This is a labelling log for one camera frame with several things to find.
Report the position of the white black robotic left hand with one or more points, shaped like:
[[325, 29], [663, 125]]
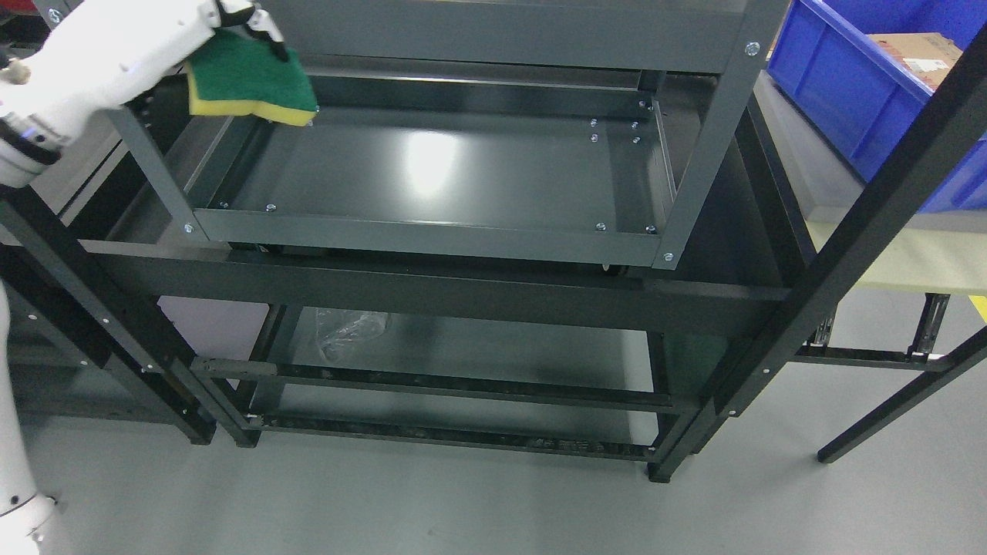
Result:
[[248, 15]]

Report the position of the green yellow sponge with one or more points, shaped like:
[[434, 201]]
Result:
[[232, 75]]

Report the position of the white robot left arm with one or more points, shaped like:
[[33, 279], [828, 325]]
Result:
[[100, 56]]

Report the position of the black metal shelf rack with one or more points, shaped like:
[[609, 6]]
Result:
[[716, 331]]

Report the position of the grey metal shelf unit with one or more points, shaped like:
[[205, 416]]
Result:
[[582, 132]]

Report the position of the clear plastic bag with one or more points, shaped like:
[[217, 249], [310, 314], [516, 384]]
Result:
[[339, 332]]

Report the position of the blue plastic bin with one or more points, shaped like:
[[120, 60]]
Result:
[[860, 98]]

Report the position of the cardboard box in bin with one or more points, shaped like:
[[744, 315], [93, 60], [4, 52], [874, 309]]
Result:
[[928, 56]]

